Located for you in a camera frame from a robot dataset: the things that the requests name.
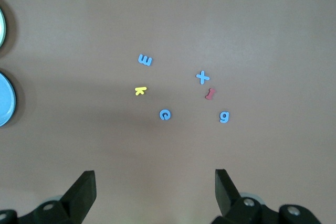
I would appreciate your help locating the blue foam letter g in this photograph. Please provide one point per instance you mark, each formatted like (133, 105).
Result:
(223, 121)

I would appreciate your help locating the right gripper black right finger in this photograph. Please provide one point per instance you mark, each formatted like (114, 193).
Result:
(228, 200)

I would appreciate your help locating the dark red foam letter i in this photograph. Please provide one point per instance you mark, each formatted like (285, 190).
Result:
(210, 94)

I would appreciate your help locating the blue foam letter c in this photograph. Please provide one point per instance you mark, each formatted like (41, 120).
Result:
(160, 114)

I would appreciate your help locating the blue foam letter x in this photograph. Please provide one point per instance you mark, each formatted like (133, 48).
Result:
(202, 77)

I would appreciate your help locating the pale green plate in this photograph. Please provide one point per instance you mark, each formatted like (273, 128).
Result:
(1, 28)

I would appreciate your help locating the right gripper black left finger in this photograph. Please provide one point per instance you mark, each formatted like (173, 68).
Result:
(76, 197)

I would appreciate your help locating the brown table mat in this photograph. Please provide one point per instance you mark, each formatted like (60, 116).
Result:
(168, 24)

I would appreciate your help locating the blue plate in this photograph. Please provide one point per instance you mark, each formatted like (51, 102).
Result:
(5, 98)

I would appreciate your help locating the blue foam letter m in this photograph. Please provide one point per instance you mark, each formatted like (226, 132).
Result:
(145, 60)

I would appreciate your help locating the yellow foam letter k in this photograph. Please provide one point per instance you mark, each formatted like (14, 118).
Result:
(139, 91)

